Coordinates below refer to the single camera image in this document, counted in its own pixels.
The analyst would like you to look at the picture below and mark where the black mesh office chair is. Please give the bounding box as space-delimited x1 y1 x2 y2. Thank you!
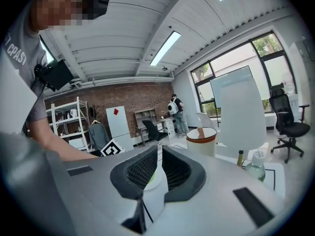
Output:
268 88 311 164

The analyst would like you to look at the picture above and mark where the person's left forearm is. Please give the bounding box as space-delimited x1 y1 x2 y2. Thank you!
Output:
32 118 99 162

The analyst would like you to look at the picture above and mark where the white drawer desk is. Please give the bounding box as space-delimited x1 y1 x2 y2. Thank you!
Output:
157 118 177 144

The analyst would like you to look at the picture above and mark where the white dish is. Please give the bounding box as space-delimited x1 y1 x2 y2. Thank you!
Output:
143 165 169 193

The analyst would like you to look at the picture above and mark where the white lamp shade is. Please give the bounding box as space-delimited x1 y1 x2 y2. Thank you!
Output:
220 82 268 152

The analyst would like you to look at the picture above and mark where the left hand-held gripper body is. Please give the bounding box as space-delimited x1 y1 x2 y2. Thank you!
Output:
100 139 126 157

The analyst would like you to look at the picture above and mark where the person's gray t-shirt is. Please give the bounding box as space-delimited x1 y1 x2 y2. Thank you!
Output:
0 6 50 142

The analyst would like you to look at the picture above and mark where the green bottle with white cap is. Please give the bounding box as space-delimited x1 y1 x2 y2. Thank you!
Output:
245 150 267 182

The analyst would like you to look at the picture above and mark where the white cylindrical container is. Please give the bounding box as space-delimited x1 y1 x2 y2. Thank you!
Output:
186 126 218 157

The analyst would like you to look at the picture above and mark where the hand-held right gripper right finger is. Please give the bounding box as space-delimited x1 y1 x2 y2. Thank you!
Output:
161 145 207 203

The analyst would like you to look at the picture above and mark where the white metal shelf rack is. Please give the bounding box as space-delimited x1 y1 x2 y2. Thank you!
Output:
46 96 91 153

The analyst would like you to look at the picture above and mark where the white mat with black border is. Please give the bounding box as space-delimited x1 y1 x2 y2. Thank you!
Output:
263 162 285 192

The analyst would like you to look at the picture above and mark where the black swivel chair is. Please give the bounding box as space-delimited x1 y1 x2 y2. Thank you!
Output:
141 119 168 143

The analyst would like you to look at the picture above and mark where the gray desk with hutch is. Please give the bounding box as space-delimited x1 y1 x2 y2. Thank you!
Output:
134 108 159 146

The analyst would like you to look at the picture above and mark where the white cabinet with red diamond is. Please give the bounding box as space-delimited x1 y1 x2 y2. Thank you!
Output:
105 105 135 151

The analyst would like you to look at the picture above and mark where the black chest-mounted device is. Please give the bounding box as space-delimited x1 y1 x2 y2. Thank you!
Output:
33 59 75 92

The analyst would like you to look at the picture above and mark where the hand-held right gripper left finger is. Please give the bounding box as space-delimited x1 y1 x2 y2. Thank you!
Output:
110 146 158 199

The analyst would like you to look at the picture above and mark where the black framed window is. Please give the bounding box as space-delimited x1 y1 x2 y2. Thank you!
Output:
190 30 298 118

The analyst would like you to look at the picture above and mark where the gray garment on hanger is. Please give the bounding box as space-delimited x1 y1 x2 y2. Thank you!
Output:
88 123 110 152

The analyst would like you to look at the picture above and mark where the black coat rack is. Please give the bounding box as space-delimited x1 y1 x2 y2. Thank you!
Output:
89 104 101 125

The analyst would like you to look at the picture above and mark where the whiteboard on stand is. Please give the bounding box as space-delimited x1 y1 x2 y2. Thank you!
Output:
210 65 254 109

